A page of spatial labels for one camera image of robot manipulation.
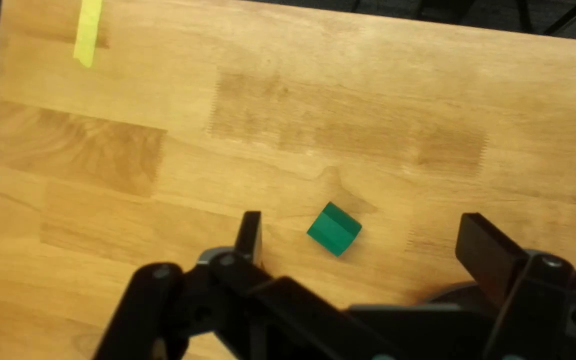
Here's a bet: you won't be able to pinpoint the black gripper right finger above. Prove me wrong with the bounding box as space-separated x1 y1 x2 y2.
455 213 576 360

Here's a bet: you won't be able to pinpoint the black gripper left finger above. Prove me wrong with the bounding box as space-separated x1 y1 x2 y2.
94 210 370 360

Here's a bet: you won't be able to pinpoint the green block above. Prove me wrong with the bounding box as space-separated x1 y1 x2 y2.
307 201 364 259

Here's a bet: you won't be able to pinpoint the yellow tape strip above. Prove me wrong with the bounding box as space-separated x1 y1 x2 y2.
73 0 104 71

